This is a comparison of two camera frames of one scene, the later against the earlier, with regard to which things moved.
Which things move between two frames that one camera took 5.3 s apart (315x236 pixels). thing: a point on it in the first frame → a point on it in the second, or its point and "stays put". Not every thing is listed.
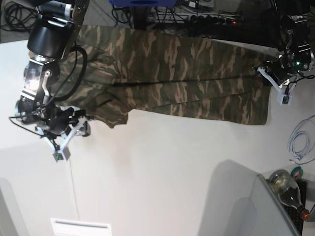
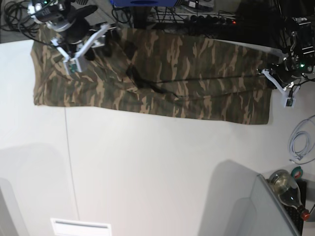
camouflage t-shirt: [111, 73] stays put
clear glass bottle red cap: [284, 184] stays put
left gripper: [59, 122] → [77, 30]
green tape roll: [297, 173] stays put
